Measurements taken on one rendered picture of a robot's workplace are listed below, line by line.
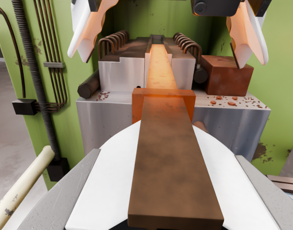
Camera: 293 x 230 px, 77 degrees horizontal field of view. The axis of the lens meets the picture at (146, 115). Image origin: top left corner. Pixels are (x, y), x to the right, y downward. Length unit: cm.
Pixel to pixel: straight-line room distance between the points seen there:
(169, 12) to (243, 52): 70
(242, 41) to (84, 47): 14
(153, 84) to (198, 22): 72
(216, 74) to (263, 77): 23
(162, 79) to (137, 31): 69
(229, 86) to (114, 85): 25
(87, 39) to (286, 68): 56
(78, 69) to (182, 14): 49
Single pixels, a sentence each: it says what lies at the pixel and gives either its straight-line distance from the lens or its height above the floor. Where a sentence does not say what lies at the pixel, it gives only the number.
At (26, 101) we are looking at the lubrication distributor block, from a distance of 68.
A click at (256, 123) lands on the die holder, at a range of 43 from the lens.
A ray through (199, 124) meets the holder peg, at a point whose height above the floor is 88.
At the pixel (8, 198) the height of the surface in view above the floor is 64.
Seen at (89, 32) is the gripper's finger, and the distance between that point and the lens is 17.
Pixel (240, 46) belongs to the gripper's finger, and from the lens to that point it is 18.
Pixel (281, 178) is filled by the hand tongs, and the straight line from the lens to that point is 59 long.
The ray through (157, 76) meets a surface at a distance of 20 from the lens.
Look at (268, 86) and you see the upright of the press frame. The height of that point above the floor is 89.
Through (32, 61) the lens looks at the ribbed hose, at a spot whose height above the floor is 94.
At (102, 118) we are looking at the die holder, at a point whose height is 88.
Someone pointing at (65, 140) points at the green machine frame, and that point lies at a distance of 73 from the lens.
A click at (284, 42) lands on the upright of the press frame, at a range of 62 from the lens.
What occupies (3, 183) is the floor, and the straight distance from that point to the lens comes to 170.
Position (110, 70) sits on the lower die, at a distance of 41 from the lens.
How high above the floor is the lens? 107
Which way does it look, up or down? 28 degrees down
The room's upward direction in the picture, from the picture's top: 2 degrees clockwise
